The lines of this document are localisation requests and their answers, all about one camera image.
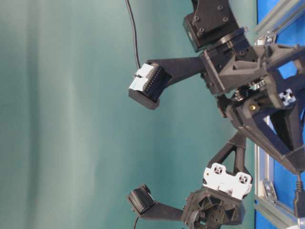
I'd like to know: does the black lower robot arm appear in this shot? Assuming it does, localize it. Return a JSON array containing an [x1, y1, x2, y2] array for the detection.
[[127, 132, 252, 229]]

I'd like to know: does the black usb cable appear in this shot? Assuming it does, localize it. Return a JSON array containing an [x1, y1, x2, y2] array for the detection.
[[292, 173, 305, 219]]

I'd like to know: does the white rail block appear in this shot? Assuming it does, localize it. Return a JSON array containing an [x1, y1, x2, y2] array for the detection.
[[203, 163, 252, 200]]

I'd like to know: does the aluminium extrusion frame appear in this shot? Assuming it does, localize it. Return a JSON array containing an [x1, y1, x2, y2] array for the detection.
[[254, 0, 305, 229]]

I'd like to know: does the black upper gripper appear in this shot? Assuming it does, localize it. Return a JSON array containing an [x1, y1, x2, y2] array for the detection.
[[199, 41, 305, 173]]

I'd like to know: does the black gripper finger taped pad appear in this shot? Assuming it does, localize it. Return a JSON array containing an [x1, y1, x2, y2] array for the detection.
[[128, 57, 205, 110]]

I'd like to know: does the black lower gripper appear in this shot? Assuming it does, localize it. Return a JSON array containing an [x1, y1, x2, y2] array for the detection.
[[127, 132, 248, 226]]

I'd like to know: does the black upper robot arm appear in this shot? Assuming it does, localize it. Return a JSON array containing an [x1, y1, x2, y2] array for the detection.
[[128, 0, 305, 174]]

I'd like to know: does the black wire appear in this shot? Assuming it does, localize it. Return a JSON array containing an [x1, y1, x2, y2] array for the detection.
[[125, 0, 142, 70]]

